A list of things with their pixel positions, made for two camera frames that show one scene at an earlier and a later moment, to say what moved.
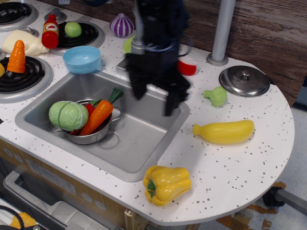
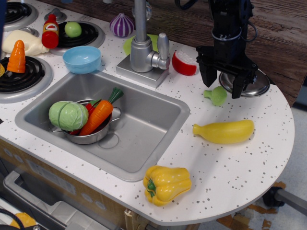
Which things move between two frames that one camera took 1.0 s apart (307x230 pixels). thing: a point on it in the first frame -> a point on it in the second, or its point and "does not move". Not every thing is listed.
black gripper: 160,66 -> 228,53
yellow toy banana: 219,132 does not move
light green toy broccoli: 218,96 does not move
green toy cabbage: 70,115 does not move
